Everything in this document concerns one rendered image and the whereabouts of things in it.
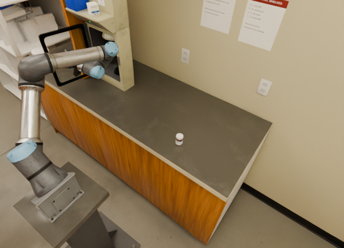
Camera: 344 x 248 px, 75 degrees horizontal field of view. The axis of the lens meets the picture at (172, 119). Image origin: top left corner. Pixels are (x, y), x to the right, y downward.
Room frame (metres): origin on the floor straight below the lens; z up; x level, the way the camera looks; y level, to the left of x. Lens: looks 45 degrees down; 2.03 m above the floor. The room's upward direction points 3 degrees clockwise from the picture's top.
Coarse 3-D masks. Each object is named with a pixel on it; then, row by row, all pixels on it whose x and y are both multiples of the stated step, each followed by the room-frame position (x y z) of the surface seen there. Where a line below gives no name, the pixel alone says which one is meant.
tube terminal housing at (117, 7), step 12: (96, 0) 1.46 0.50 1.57; (108, 0) 1.40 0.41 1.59; (120, 0) 1.43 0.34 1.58; (108, 12) 1.41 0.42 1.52; (120, 12) 1.42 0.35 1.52; (120, 24) 1.41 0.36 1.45; (120, 36) 1.40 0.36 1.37; (120, 48) 1.39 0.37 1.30; (120, 60) 1.38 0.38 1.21; (132, 60) 1.54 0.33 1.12; (120, 72) 1.39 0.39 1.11; (132, 72) 1.46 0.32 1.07; (120, 84) 1.40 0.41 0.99; (132, 84) 1.45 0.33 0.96
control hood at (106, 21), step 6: (72, 12) 1.43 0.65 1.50; (78, 12) 1.40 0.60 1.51; (84, 12) 1.41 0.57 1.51; (102, 12) 1.42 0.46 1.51; (90, 18) 1.33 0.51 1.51; (96, 18) 1.32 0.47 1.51; (102, 18) 1.33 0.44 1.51; (108, 18) 1.34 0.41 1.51; (96, 24) 1.36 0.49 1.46; (102, 24) 1.30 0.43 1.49; (108, 24) 1.33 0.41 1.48; (114, 24) 1.37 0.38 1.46; (108, 30) 1.35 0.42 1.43; (114, 30) 1.37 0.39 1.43
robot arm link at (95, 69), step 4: (84, 64) 1.13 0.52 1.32; (88, 64) 1.13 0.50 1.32; (92, 64) 1.13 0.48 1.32; (96, 64) 1.13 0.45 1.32; (100, 64) 1.14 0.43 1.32; (84, 68) 1.11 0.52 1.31; (88, 68) 1.10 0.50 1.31; (92, 68) 1.10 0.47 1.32; (96, 68) 1.10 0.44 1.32; (100, 68) 1.11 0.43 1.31; (84, 72) 1.11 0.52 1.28; (88, 72) 1.09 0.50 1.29; (92, 72) 1.08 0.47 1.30; (96, 72) 1.08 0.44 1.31; (100, 72) 1.10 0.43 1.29; (92, 76) 1.09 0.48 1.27; (96, 76) 1.08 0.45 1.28; (100, 76) 1.09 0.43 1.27
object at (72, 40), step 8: (48, 32) 1.37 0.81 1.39; (64, 32) 1.44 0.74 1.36; (72, 32) 1.47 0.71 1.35; (80, 32) 1.51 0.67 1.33; (48, 40) 1.36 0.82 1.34; (56, 40) 1.39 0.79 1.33; (64, 40) 1.43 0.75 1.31; (72, 40) 1.46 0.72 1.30; (80, 40) 1.50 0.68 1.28; (48, 48) 1.34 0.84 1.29; (56, 48) 1.38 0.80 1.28; (64, 48) 1.42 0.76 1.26; (72, 48) 1.45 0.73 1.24; (80, 48) 1.49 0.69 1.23; (56, 72) 1.34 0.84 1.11; (64, 72) 1.38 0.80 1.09; (72, 72) 1.42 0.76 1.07; (64, 80) 1.37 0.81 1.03
